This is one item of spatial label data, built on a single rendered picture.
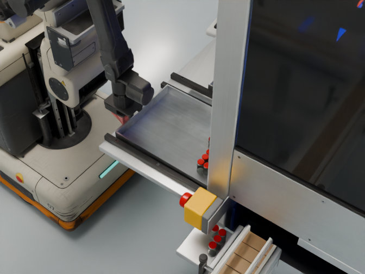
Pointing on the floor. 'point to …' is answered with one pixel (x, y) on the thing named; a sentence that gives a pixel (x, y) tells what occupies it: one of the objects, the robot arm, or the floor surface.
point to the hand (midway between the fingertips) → (125, 123)
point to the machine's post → (227, 94)
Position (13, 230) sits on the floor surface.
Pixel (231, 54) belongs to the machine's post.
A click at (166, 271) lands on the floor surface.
